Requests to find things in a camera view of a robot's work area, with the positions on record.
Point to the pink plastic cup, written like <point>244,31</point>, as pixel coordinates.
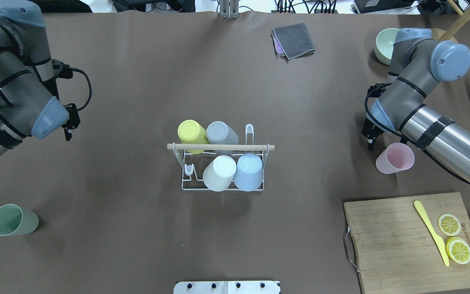
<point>395,158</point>

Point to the blue plastic cup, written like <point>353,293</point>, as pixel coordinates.
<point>249,174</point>

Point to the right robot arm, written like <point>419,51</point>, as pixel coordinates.
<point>418,65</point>

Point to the yellow plastic knife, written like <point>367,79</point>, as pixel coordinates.
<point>440,244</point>

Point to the green plastic cup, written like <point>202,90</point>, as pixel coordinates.
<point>15,220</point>

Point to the grey folded cloth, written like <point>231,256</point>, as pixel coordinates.
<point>292,41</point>

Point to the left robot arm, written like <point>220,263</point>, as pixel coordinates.
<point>29,103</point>

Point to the lemon slice lower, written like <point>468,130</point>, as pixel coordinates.
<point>458,250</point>

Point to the white wire cup holder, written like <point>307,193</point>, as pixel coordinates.
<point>193,159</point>

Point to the wooden mug tree stand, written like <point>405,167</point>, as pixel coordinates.
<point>464,17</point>

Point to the yellow plastic cup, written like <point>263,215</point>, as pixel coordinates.
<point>191,132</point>

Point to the grey plastic cup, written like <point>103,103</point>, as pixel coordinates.
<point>219,133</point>

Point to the lemon slice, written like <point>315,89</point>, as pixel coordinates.
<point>458,250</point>
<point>449,224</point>

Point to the white plastic cup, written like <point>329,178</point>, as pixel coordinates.
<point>219,174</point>

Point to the lemon slice upper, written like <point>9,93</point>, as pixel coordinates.
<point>449,224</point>

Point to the green bowl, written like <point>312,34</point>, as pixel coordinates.
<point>384,43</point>

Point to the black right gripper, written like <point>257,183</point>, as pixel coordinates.
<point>369,131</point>

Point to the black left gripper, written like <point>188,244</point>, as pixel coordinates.
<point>72,119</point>

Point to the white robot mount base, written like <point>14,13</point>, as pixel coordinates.
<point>227,287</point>

